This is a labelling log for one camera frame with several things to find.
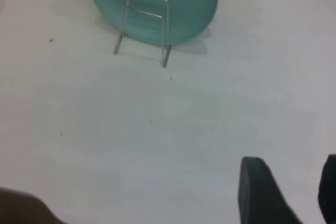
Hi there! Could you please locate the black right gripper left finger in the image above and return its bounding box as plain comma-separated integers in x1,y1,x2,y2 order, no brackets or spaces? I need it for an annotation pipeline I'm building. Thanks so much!
237,156,304,224

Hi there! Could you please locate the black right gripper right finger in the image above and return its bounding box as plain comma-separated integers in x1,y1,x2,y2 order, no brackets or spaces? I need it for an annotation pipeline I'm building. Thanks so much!
317,154,336,224

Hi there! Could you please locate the teal green plate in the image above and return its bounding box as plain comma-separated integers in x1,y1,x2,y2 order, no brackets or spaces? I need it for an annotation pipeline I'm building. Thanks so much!
84,0,220,46

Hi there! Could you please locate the silver wire plate rack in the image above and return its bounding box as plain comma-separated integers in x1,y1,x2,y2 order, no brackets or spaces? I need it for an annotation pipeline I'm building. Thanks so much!
113,0,173,69

